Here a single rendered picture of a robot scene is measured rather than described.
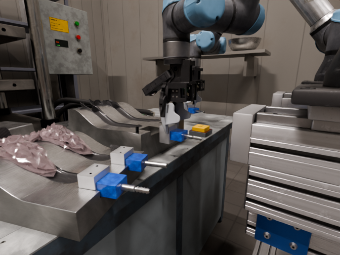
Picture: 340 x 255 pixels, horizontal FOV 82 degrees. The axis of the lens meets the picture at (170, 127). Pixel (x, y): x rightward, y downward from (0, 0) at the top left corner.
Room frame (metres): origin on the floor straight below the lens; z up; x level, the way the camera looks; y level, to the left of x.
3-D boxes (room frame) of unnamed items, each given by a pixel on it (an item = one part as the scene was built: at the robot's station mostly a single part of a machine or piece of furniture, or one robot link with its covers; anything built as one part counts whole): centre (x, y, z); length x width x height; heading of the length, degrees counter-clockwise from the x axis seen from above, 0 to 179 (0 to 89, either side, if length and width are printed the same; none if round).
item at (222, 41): (0.99, -0.20, 1.20); 0.11 x 0.11 x 0.08; 65
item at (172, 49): (0.59, -0.02, 1.12); 0.08 x 0.08 x 0.05
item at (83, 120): (0.79, 0.22, 0.87); 0.50 x 0.26 x 0.14; 57
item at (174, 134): (0.57, -0.04, 0.88); 0.13 x 0.05 x 0.05; 59
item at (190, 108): (1.03, -0.13, 0.88); 0.13 x 0.05 x 0.05; 38
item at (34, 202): (0.45, 0.35, 0.85); 0.50 x 0.26 x 0.11; 74
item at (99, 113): (0.78, 0.22, 0.92); 0.35 x 0.16 x 0.09; 57
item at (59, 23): (1.35, 0.69, 0.73); 0.30 x 0.22 x 1.47; 147
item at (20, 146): (0.45, 0.34, 0.90); 0.26 x 0.18 x 0.08; 74
